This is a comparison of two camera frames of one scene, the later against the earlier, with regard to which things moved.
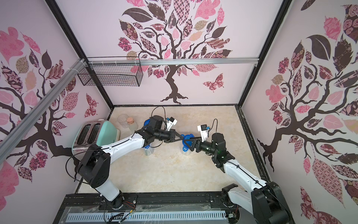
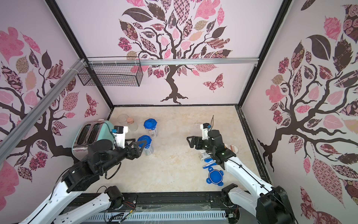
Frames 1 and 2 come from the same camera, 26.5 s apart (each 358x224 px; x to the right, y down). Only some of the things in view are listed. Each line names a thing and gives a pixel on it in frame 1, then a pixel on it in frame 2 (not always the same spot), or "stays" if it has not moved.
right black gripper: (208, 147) stays
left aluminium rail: (9, 139) stays
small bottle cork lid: (130, 120) stays
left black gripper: (172, 133) -> (133, 155)
